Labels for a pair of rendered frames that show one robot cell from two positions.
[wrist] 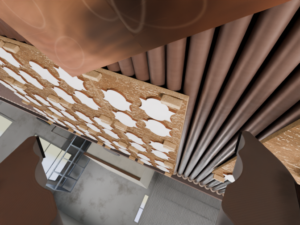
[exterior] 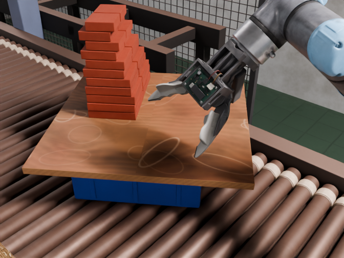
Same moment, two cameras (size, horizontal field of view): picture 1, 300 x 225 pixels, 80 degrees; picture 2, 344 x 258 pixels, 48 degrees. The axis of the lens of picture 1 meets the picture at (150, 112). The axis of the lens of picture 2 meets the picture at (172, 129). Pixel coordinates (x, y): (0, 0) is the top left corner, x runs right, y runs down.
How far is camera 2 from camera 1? 80 cm
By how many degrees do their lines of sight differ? 101
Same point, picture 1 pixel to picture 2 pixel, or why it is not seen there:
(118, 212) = not seen: outside the picture
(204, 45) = (130, 250)
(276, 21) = (185, 251)
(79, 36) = (98, 155)
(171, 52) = (97, 243)
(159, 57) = (76, 246)
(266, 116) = not seen: outside the picture
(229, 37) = (153, 250)
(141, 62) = (48, 242)
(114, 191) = not seen: outside the picture
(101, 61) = (90, 169)
